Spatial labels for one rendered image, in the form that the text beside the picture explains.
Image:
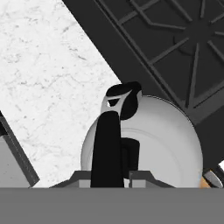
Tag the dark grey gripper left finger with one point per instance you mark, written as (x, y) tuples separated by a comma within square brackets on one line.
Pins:
[(79, 178)]

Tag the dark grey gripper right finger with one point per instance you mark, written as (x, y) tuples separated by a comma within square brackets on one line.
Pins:
[(143, 178)]

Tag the silver stove knob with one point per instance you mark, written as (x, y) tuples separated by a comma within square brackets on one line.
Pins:
[(212, 178)]

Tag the black stove hob with grates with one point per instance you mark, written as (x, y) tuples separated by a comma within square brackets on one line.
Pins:
[(175, 46)]

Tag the grey sink basin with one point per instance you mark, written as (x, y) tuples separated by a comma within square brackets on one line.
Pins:
[(11, 163)]

